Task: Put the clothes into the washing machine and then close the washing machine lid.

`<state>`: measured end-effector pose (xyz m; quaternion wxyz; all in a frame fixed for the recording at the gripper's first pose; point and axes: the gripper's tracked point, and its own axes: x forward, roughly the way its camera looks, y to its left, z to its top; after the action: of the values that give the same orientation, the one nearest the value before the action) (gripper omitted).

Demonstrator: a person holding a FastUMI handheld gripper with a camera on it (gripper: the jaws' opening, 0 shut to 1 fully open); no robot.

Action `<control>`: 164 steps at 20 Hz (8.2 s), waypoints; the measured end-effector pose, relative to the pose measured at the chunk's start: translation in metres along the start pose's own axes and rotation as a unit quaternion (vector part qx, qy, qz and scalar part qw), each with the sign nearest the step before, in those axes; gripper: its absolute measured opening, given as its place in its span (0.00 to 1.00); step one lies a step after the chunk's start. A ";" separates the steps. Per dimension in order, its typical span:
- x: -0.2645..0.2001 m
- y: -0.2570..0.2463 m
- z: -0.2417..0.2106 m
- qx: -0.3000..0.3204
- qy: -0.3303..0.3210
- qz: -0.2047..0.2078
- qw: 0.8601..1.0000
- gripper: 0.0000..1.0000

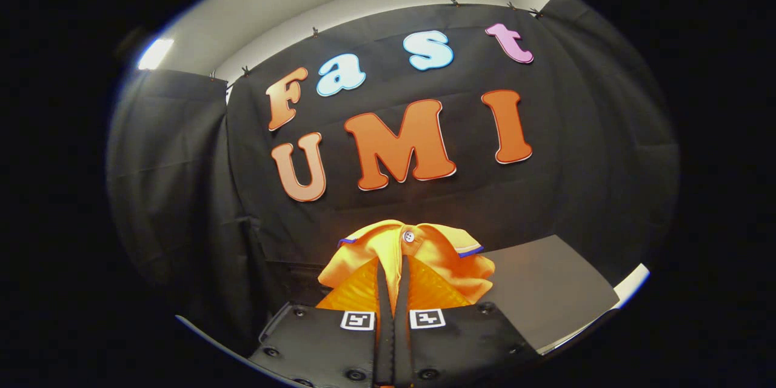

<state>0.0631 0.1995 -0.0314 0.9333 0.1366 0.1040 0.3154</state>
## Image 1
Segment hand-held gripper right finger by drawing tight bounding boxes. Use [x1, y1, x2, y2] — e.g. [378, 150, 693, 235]
[394, 255, 540, 388]

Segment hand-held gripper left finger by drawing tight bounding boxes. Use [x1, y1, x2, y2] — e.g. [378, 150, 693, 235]
[249, 258, 396, 388]

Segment yellow polo shirt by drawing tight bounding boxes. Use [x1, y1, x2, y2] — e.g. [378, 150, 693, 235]
[317, 219, 496, 317]

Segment grey cabinet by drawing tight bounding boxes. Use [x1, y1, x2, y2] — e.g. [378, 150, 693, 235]
[479, 234, 623, 352]

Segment black backdrop cloth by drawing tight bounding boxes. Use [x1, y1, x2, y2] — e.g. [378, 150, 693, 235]
[106, 0, 681, 358]

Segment white flat panel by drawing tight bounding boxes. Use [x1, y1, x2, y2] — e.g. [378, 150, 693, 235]
[537, 263, 651, 356]

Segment ceiling light panel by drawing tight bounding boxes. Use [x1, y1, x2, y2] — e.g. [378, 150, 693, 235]
[137, 38, 175, 71]

